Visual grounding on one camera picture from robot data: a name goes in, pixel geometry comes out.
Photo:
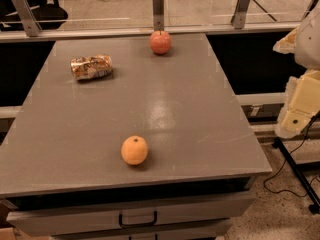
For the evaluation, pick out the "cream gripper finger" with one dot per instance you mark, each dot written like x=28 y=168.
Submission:
x=286 y=44
x=302 y=103

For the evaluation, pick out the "orange fruit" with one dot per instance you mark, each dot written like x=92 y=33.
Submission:
x=134 y=150

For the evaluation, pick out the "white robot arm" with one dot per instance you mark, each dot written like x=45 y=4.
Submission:
x=307 y=46

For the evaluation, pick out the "red apple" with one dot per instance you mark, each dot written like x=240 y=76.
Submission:
x=160 y=42

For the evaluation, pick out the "black stand leg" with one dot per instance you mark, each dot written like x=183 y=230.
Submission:
x=314 y=207

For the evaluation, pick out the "grey lower drawer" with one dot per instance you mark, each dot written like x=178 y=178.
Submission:
x=177 y=231

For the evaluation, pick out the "grey drawer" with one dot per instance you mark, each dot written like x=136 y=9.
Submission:
x=177 y=231
x=105 y=216

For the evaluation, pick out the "crushed metallic snack bag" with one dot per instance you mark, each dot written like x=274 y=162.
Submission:
x=91 y=67

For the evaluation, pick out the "black office chair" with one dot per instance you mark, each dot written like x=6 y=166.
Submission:
x=48 y=13

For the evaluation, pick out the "grey top drawer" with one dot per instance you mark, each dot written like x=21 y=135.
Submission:
x=105 y=216

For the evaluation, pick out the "right metal bracket post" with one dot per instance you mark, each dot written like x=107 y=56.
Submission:
x=239 y=16

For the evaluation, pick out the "metal bracket post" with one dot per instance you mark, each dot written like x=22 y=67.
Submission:
x=158 y=14
x=239 y=16
x=28 y=21

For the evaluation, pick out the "middle metal bracket post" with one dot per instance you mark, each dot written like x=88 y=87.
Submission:
x=158 y=14

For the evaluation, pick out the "black drawer handle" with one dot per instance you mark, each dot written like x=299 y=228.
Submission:
x=138 y=221

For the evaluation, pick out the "grey metal rail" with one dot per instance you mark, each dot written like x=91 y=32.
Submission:
x=55 y=35

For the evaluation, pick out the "left metal bracket post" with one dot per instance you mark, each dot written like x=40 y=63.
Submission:
x=28 y=21

